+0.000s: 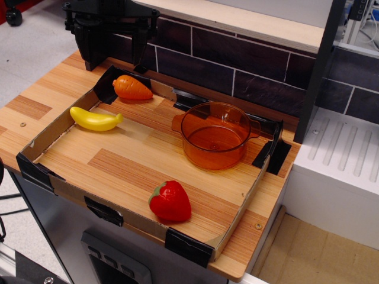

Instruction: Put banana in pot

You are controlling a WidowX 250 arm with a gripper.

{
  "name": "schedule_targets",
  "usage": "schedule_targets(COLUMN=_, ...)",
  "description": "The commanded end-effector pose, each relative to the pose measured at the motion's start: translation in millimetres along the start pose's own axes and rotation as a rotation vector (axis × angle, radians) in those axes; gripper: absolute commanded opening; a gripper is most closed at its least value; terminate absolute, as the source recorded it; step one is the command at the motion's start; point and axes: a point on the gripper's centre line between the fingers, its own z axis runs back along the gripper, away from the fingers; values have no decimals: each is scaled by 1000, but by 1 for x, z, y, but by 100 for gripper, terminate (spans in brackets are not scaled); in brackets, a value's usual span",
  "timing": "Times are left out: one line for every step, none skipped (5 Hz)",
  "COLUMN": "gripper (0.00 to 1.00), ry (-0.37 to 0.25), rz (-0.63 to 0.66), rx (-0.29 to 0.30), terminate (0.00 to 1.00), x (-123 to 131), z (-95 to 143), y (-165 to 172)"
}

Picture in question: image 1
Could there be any red toy strawberry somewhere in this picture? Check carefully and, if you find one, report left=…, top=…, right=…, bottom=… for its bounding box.
left=148, top=180, right=192, bottom=222

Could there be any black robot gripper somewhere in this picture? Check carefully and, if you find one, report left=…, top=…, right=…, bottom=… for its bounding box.
left=62, top=0, right=160, bottom=71

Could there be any light wooden shelf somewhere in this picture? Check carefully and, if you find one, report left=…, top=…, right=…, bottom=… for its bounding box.
left=137, top=0, right=324, bottom=54

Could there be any black floor cable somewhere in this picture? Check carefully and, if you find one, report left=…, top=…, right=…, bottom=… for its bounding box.
left=0, top=192, right=30, bottom=243

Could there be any orange toy carrot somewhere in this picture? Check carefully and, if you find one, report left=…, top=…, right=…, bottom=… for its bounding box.
left=113, top=75, right=153, bottom=100

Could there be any grey oven control panel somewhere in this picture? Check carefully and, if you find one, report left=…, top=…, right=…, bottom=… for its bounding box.
left=81, top=232, right=153, bottom=283

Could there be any black caster wheel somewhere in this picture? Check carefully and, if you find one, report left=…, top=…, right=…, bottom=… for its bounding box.
left=5, top=8, right=23, bottom=27

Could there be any yellow toy banana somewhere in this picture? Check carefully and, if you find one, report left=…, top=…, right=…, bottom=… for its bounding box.
left=69, top=106, right=124, bottom=131

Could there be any white toy sink drainboard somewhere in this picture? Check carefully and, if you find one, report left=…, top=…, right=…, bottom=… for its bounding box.
left=282, top=108, right=378, bottom=249

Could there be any dark grey vertical post right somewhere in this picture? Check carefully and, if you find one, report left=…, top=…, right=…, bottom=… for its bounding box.
left=294, top=1, right=346, bottom=144

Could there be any transparent orange plastic pot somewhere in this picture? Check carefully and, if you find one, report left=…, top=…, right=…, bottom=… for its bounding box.
left=172, top=102, right=261, bottom=170

